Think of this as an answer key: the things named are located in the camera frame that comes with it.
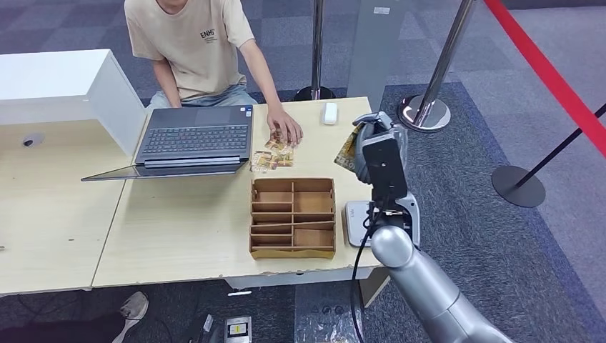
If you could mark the red barrier belt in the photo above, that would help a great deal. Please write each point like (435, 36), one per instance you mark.
(549, 71)

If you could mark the white label sticker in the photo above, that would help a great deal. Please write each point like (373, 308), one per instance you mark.
(381, 10)

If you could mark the dark grey laptop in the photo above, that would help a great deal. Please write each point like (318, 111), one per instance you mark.
(194, 139)

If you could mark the white strip under table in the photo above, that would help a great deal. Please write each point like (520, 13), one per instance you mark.
(239, 293)

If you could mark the white computer mouse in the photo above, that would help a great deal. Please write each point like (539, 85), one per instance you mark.
(329, 113)

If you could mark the grey card reader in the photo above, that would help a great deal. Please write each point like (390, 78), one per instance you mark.
(355, 222)

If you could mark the person's foot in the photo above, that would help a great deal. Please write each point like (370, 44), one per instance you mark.
(132, 310)

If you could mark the white cabinet box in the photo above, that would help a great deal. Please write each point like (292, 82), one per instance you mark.
(47, 71)

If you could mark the grey floor device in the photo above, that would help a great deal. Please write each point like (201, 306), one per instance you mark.
(237, 330)

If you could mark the wooden compartment organizer box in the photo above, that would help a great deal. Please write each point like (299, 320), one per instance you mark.
(292, 220)

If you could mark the plastic-wrapped grey block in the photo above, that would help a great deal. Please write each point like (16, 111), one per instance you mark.
(326, 317)

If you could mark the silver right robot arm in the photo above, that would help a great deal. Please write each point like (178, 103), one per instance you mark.
(426, 289)

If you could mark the black stanchion round base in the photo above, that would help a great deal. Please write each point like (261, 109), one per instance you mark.
(518, 187)

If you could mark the person's leg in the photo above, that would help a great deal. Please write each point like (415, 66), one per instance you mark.
(57, 331)

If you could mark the person's left hand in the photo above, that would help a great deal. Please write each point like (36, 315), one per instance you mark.
(286, 125)

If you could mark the autumn print ID card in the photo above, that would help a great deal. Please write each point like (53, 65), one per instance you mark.
(345, 154)

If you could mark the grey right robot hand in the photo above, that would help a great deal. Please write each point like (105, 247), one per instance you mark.
(378, 124)

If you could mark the person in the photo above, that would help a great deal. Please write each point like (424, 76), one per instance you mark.
(189, 47)

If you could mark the black camera bracket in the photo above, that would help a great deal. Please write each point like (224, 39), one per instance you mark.
(383, 165)

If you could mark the person's left forearm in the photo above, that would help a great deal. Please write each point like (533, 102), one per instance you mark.
(262, 78)

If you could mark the white table leg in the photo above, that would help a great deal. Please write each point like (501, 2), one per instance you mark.
(374, 286)

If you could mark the chrome stanchion black base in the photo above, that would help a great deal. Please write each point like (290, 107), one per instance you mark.
(316, 47)

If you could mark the person's right forearm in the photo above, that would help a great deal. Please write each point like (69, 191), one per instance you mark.
(165, 83)

